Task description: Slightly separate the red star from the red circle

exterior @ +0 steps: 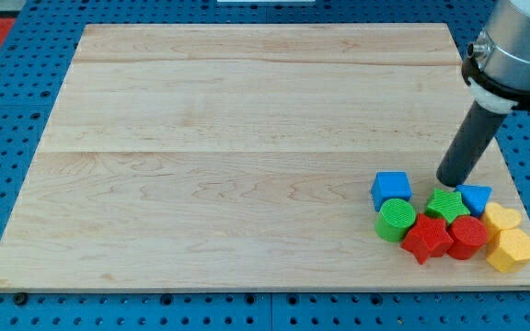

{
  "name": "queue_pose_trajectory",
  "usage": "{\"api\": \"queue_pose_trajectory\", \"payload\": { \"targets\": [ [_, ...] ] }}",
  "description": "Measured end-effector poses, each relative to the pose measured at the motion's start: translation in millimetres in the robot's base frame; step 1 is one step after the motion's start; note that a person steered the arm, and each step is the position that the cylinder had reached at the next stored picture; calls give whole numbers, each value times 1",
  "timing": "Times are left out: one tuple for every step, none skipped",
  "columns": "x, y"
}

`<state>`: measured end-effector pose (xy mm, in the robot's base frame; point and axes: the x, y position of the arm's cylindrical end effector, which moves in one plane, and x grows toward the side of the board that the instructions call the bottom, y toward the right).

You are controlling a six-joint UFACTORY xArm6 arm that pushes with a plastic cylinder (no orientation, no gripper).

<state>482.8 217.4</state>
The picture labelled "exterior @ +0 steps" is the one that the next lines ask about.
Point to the yellow hexagon block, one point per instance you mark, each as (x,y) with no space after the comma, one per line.
(509,250)

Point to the yellow heart block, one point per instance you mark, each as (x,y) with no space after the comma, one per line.
(496,218)

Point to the green star block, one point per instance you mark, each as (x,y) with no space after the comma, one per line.
(446,205)

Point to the black rubber foot left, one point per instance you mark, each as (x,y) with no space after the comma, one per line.
(20,298)

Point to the red star block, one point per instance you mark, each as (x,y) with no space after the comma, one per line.
(427,238)

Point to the green cylinder block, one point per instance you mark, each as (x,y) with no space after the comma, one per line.
(394,219)

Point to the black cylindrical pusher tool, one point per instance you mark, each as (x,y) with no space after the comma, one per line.
(471,140)

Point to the blue triangle block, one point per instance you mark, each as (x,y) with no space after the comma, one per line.
(474,197)

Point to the wooden board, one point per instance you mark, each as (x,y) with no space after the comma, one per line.
(239,158)

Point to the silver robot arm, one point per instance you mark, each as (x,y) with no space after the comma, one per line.
(497,65)

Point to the red cylinder block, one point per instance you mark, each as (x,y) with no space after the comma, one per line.
(469,234)

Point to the blue cube block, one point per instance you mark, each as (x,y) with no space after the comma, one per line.
(390,185)

